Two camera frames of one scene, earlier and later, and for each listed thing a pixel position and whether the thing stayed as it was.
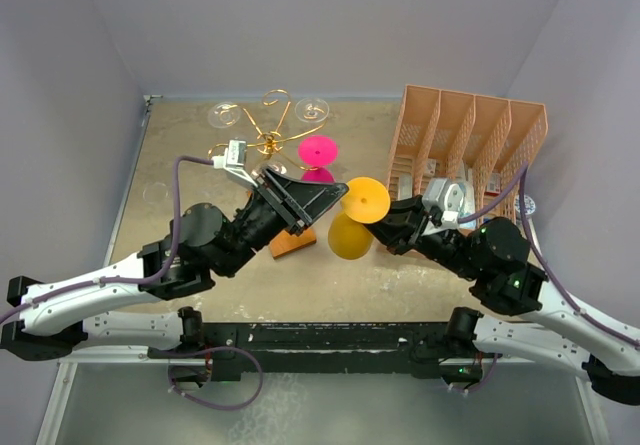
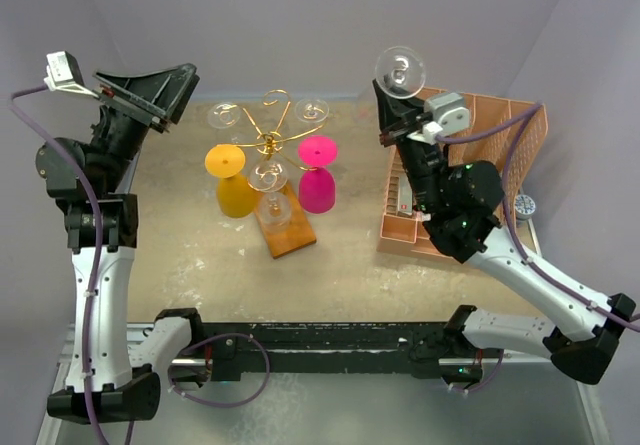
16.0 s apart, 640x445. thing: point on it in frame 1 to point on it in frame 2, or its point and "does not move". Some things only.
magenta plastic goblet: x=319 y=151 does not move
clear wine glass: x=224 y=115 does not move
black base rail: x=393 y=348 does not move
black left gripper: x=296 y=203 to x=172 y=87
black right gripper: x=400 y=229 to x=398 y=114
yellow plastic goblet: x=366 y=201 to x=233 y=194
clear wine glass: x=312 y=109 does not move
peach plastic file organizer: x=481 y=143 does not move
